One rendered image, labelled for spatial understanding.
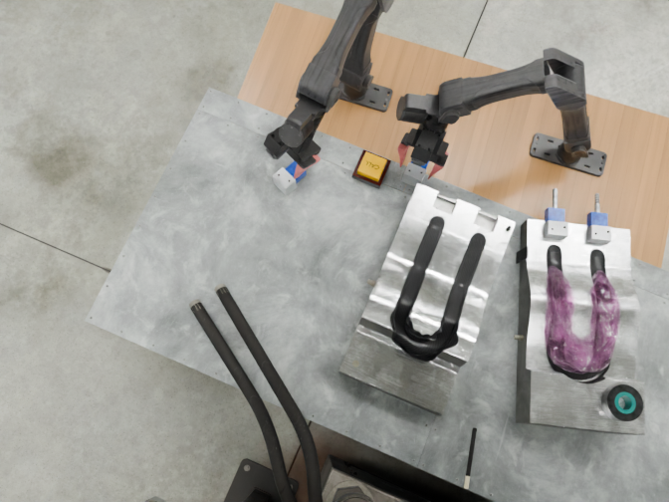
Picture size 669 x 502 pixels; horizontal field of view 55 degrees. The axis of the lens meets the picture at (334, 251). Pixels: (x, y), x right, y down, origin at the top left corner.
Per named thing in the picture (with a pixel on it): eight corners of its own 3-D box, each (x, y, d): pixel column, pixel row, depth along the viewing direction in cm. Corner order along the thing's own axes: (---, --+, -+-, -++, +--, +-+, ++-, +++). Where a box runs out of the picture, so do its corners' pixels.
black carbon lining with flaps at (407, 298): (429, 215, 159) (436, 202, 149) (490, 240, 157) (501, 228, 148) (377, 344, 150) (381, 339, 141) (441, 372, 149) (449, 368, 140)
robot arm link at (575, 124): (565, 154, 163) (554, 94, 134) (563, 130, 165) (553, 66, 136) (591, 150, 161) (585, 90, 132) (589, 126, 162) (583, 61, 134)
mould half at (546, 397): (521, 225, 166) (534, 211, 155) (619, 235, 166) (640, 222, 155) (515, 422, 153) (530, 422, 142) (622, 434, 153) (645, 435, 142)
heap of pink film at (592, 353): (540, 264, 157) (552, 256, 150) (612, 272, 157) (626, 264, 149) (538, 370, 150) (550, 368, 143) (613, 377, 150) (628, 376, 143)
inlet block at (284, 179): (310, 151, 170) (309, 142, 165) (323, 164, 169) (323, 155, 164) (273, 183, 167) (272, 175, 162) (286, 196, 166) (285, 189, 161)
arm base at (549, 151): (614, 166, 162) (619, 141, 164) (538, 143, 163) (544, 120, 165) (600, 177, 170) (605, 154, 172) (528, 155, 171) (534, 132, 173)
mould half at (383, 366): (412, 194, 167) (420, 175, 154) (505, 232, 165) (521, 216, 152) (337, 373, 155) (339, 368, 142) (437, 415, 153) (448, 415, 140)
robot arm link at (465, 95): (434, 115, 143) (576, 81, 126) (434, 78, 145) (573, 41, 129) (455, 135, 152) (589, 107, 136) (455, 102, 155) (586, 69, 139)
